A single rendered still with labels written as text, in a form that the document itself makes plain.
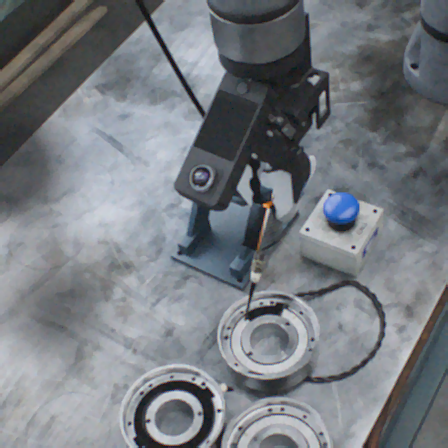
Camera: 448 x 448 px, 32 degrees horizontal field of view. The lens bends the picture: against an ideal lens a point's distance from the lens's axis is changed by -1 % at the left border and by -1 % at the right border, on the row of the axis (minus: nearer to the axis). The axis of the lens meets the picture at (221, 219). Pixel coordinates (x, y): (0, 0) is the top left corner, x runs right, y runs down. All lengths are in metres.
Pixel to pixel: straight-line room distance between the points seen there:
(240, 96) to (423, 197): 0.37
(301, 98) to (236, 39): 0.11
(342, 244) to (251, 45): 0.32
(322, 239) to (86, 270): 0.28
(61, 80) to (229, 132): 1.90
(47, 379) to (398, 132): 0.53
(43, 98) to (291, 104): 1.85
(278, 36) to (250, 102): 0.07
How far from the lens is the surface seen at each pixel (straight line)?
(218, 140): 0.65
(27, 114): 2.46
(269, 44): 0.61
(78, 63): 2.58
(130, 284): 0.92
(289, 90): 0.70
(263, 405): 0.78
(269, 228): 0.77
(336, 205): 0.85
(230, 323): 0.83
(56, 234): 0.99
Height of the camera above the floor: 1.53
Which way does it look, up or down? 50 degrees down
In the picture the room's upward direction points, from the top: 12 degrees counter-clockwise
